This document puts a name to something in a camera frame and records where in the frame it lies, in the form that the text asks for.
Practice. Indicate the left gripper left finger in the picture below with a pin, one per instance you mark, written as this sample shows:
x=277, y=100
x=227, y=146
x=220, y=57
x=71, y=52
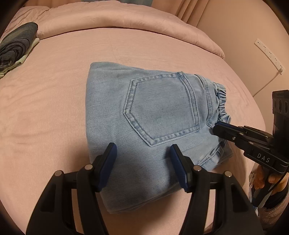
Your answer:
x=53, y=213

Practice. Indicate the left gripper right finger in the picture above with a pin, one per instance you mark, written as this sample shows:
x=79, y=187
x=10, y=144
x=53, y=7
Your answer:
x=234, y=213

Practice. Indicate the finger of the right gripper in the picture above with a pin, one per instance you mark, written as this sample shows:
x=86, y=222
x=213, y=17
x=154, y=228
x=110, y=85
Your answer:
x=231, y=132

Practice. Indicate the light blue denim pants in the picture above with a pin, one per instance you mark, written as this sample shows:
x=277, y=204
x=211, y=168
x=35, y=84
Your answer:
x=144, y=112

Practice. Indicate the person right hand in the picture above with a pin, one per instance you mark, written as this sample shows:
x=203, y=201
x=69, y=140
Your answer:
x=261, y=178

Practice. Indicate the pink curtain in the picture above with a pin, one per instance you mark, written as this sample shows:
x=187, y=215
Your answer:
x=189, y=11

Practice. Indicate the pink duvet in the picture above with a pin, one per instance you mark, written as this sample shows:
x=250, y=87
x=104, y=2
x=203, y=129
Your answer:
x=101, y=14

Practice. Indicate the folded dark denim jeans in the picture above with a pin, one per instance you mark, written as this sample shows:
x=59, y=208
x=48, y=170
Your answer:
x=16, y=44

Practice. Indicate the black tracking camera box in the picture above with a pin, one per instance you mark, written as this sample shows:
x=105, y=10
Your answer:
x=280, y=124

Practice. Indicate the white wall power strip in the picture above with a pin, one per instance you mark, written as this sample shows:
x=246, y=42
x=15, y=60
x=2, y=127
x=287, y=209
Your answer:
x=270, y=55

